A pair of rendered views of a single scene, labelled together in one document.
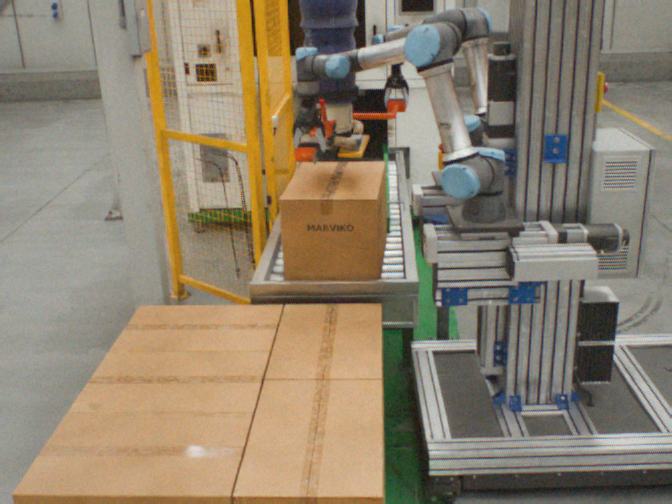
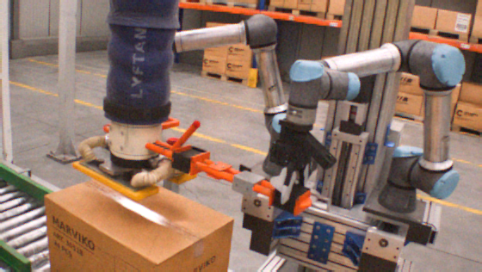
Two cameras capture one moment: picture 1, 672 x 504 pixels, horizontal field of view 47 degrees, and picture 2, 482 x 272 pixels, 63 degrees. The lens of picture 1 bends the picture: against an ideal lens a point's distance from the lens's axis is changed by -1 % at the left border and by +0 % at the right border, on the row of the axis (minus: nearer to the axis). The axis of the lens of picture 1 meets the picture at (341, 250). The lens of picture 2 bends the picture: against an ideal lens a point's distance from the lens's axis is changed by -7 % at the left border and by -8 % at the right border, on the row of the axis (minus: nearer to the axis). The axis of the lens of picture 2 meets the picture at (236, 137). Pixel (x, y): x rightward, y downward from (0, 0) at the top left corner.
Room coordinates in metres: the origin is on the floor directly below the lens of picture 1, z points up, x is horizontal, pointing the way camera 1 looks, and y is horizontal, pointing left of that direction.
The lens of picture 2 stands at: (2.38, 1.10, 1.69)
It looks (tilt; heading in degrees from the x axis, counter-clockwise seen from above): 18 degrees down; 295
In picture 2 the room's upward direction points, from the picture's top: 7 degrees clockwise
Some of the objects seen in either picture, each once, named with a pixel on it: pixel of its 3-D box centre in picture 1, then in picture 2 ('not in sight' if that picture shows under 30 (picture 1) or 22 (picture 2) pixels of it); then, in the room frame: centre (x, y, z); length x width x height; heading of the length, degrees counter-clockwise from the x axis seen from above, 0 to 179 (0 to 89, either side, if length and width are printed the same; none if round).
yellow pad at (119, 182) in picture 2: not in sight; (113, 173); (3.28, 0.12, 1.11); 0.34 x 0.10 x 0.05; 172
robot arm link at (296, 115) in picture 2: (307, 87); (300, 114); (2.68, 0.10, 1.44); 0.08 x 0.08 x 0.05
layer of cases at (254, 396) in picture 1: (238, 430); not in sight; (2.26, 0.38, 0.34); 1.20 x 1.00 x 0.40; 177
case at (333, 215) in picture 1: (337, 222); (135, 253); (3.26, 0.01, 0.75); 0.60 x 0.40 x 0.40; 173
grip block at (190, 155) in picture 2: (323, 130); (190, 159); (3.02, 0.06, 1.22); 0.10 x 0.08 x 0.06; 82
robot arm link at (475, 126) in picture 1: (465, 134); (285, 132); (2.91, -0.49, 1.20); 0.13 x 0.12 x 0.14; 122
